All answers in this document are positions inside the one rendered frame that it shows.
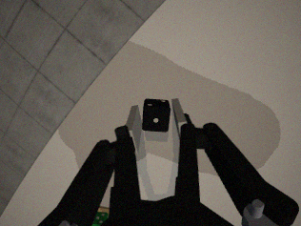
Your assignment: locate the green die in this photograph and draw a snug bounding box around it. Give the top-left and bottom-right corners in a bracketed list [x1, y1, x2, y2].
[92, 212, 109, 226]

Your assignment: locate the tan mat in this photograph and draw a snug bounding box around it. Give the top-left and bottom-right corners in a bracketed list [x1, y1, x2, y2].
[98, 206, 110, 214]

